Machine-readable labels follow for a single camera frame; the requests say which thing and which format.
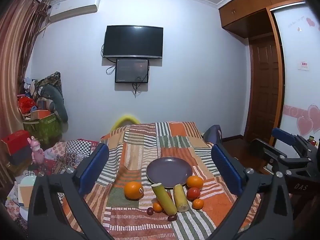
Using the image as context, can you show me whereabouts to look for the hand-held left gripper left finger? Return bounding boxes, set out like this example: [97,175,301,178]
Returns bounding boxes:
[27,142,115,240]

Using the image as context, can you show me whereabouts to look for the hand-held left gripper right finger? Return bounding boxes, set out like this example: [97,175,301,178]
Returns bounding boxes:
[210,144,293,240]

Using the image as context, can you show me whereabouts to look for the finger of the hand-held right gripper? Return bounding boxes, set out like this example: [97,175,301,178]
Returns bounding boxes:
[249,138,288,168]
[272,127,310,155]

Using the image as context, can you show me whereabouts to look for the medium tangerine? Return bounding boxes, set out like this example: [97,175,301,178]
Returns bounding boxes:
[186,176,204,189]

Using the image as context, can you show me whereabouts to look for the large orange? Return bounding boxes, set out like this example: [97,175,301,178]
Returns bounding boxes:
[124,181,144,200]

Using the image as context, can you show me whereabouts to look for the yellow corn cob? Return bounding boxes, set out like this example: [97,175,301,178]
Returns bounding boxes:
[173,184,189,212]

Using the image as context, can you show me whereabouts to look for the purple round plate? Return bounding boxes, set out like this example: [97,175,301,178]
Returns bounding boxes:
[146,157,193,189]

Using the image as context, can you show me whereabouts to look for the long corn cob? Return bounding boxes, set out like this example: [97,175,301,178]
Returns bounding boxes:
[151,183,178,216]

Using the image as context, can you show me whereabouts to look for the checkered patchwork quilt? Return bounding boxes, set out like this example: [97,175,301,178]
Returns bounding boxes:
[37,138,101,177]

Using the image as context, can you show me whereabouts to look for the dark blue chair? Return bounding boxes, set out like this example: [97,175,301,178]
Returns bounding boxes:
[202,125,223,143]

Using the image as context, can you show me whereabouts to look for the brown wooden door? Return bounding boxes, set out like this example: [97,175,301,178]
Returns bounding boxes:
[247,34,282,142]

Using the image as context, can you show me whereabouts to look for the white heart-print wardrobe door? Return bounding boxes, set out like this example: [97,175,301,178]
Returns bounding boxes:
[272,2,320,147]

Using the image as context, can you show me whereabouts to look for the yellow cushion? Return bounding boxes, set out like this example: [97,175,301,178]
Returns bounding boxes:
[111,114,141,132]

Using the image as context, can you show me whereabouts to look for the pink rabbit toy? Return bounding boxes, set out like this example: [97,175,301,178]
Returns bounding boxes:
[30,136,45,165]

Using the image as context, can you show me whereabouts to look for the green storage box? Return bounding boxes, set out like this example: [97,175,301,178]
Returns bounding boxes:
[23,112,62,147]

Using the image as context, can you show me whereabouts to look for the striped patchwork blanket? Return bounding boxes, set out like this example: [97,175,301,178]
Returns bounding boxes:
[59,121,262,240]

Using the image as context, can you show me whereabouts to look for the pale green dish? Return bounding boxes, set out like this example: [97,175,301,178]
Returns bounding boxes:
[20,174,38,188]

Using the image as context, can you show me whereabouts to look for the orange cardboard box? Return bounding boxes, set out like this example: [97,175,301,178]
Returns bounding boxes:
[30,109,52,121]

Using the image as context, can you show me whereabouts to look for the brown cardboard sheet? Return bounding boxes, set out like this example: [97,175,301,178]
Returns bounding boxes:
[19,185,33,208]

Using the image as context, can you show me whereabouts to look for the grey bolster pillow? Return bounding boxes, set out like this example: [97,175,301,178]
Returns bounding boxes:
[39,84,69,123]

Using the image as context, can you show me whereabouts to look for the red box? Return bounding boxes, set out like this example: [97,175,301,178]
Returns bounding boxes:
[1,129,31,157]

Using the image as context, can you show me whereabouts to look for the red bag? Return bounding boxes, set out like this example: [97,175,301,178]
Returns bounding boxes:
[17,94,36,115]

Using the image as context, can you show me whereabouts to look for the dark floral cushion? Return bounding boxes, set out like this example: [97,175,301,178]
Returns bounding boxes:
[37,71,63,98]

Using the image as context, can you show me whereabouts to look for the wooden overhead cabinets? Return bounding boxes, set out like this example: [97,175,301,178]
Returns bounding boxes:
[218,0,303,38]

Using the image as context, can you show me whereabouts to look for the striped brown curtain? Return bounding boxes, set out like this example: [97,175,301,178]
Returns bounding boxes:
[0,0,52,143]

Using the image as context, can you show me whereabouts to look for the white air conditioner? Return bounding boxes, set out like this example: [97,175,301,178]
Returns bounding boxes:
[48,0,101,23]

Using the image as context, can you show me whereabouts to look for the black monitor cable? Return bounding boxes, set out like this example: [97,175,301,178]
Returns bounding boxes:
[132,74,148,98]

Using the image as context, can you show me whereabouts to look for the small black wall monitor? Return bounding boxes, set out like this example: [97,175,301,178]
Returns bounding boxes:
[115,58,150,84]

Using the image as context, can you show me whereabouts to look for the black wall television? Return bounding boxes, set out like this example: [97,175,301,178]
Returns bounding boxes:
[102,25,164,59]

